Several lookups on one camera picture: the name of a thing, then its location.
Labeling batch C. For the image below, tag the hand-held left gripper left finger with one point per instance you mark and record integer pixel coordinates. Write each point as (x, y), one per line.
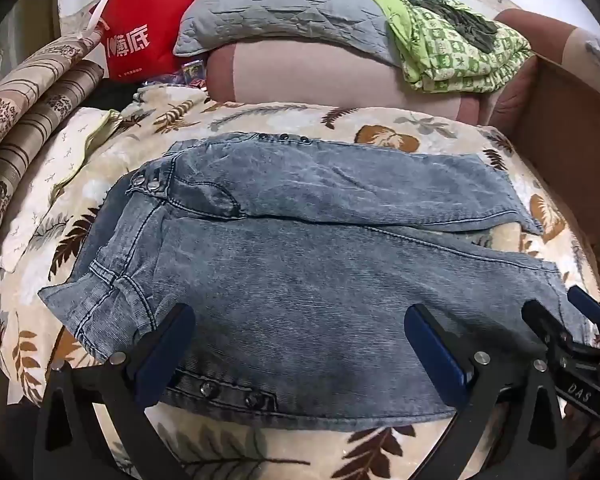
(162, 350)

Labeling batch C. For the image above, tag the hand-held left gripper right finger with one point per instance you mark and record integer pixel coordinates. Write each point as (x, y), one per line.
(432, 355)

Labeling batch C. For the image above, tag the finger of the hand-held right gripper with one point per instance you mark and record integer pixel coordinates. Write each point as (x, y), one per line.
(587, 305)
(545, 322)

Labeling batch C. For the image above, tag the blue denim pants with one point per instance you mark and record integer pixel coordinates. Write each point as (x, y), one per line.
(305, 270)

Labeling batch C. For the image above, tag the leaf print blanket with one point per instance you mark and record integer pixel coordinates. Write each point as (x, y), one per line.
(290, 117)

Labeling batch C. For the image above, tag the striped floral fabric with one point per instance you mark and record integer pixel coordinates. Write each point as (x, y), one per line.
(30, 110)

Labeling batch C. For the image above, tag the colourful snack packet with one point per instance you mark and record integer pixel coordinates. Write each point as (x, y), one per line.
(192, 72)

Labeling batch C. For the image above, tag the green patterned cloth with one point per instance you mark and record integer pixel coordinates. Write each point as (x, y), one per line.
(440, 60)

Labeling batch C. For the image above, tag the pink beige blanket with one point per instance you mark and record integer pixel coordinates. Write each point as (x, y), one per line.
(520, 22)

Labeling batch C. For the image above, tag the pink bolster cushion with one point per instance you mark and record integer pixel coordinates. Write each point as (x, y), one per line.
(305, 75)

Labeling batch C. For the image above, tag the dark grey knitted cloth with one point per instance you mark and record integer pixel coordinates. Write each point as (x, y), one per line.
(460, 20)

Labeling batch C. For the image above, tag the red paper bag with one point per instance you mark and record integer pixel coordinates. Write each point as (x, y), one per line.
(140, 25)

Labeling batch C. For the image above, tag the grey quilted pillow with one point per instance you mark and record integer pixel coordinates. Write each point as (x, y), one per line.
(280, 10)

